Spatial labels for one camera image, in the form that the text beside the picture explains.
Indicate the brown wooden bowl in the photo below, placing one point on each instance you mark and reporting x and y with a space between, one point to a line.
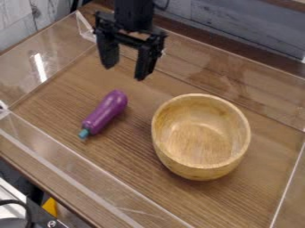
200 136

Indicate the clear acrylic corner bracket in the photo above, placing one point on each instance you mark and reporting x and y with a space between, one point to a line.
84 28

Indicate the purple toy eggplant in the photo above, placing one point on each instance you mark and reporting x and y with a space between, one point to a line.
108 108

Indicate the yellow black device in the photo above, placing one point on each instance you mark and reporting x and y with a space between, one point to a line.
42 214

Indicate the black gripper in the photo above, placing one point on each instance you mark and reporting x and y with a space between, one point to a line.
128 27

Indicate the clear acrylic tray wall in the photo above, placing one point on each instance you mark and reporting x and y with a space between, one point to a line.
107 176

